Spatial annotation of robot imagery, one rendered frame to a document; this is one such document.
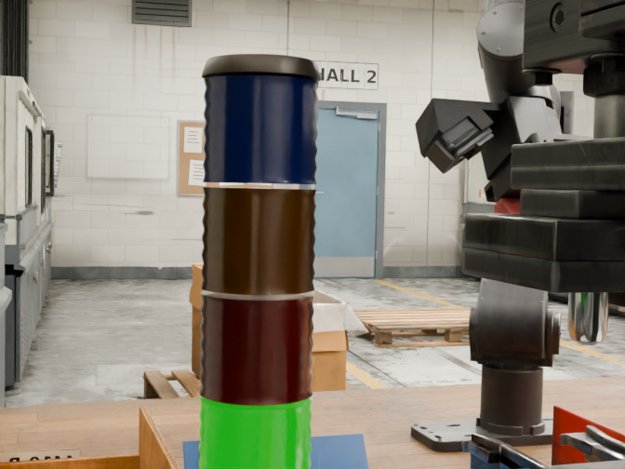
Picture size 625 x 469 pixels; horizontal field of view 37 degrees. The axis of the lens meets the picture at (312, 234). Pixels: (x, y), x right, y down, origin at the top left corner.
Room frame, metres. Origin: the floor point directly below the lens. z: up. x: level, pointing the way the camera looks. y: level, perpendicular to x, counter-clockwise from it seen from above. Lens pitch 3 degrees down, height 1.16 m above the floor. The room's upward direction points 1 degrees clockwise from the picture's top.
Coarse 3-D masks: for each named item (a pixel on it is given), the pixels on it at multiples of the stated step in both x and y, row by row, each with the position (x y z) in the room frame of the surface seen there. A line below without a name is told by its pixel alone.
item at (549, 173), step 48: (624, 96) 0.51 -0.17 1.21; (528, 144) 0.56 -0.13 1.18; (576, 144) 0.51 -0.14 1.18; (624, 144) 0.47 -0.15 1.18; (528, 192) 0.53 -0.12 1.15; (576, 192) 0.49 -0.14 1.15; (624, 192) 0.50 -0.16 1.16; (480, 240) 0.53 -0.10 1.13; (528, 240) 0.48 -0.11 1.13; (576, 240) 0.46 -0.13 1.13; (624, 240) 0.47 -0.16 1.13; (576, 288) 0.46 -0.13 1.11; (624, 288) 0.47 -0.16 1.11; (576, 336) 0.48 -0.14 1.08
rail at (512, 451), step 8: (504, 448) 0.60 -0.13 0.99; (512, 448) 0.59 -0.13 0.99; (504, 456) 0.60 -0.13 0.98; (512, 456) 0.59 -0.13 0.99; (520, 456) 0.58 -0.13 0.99; (528, 456) 0.58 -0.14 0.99; (504, 464) 0.60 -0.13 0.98; (512, 464) 0.59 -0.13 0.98; (520, 464) 0.58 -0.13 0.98; (528, 464) 0.57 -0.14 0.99; (536, 464) 0.56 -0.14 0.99; (544, 464) 0.56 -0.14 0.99
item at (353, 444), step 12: (312, 444) 0.76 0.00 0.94; (324, 444) 0.76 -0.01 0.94; (336, 444) 0.76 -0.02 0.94; (348, 444) 0.77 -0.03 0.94; (360, 444) 0.77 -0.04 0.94; (312, 456) 0.75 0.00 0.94; (324, 456) 0.75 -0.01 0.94; (336, 456) 0.76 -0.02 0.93; (348, 456) 0.76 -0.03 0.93; (360, 456) 0.76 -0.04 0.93; (312, 468) 0.75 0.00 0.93; (324, 468) 0.75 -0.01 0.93; (336, 468) 0.75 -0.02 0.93; (348, 468) 0.76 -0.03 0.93; (360, 468) 0.76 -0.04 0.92
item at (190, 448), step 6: (186, 444) 0.74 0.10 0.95; (192, 444) 0.74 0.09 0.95; (198, 444) 0.74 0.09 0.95; (186, 450) 0.74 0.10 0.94; (192, 450) 0.74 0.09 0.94; (198, 450) 0.74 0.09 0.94; (186, 456) 0.73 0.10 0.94; (192, 456) 0.73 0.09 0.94; (198, 456) 0.74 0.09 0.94; (186, 462) 0.73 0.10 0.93; (192, 462) 0.73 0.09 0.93; (186, 468) 0.73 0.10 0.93; (192, 468) 0.73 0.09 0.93; (198, 468) 0.73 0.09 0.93
